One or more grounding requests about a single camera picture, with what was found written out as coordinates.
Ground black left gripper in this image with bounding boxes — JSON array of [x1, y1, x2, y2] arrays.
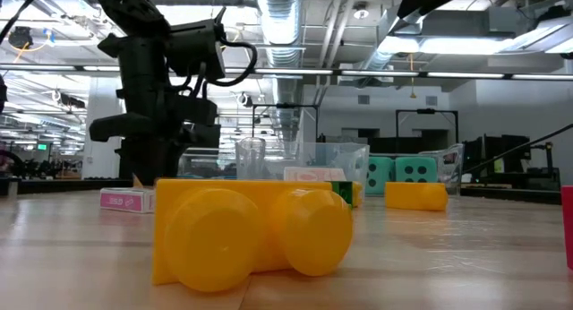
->
[[88, 34, 223, 185]]

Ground playing card box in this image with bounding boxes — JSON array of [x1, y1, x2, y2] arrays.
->
[[283, 166, 346, 183], [99, 186, 157, 214]]

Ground orange yellow toy block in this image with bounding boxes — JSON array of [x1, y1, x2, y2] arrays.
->
[[384, 181, 449, 212]]

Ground red toy brick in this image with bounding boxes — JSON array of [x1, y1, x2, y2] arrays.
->
[[560, 185, 573, 271]]

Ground white building pillar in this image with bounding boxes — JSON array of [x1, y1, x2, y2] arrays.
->
[[81, 76, 124, 181]]

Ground large yellow two-stud block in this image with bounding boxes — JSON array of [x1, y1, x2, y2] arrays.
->
[[151, 178, 355, 294]]

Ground small clear plastic box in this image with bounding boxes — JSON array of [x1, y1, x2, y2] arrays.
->
[[235, 137, 371, 197]]

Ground small green yellow brick stack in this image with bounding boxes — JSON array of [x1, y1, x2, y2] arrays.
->
[[329, 180, 364, 209]]

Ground teal foam die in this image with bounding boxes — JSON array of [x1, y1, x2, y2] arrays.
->
[[394, 156, 439, 184], [364, 156, 396, 197]]

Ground long ceiling light strip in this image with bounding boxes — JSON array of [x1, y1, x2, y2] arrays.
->
[[0, 64, 573, 81]]

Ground black workstation equipment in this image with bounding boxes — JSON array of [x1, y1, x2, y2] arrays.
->
[[463, 133, 561, 191]]

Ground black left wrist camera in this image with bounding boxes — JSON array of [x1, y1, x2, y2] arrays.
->
[[166, 18, 227, 82]]

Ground black camera cable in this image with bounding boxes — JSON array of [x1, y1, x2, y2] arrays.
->
[[196, 36, 259, 99]]

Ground black gantry frame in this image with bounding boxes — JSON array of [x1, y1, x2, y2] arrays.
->
[[252, 103, 320, 143], [396, 108, 459, 144]]

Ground black ceiling cable reel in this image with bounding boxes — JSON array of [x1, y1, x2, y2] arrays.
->
[[7, 26, 35, 50]]

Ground silver ribbed ceiling duct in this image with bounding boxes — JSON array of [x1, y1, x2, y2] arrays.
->
[[255, 0, 306, 141]]

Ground yellow hanging cord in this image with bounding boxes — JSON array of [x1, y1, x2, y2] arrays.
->
[[407, 53, 417, 99]]

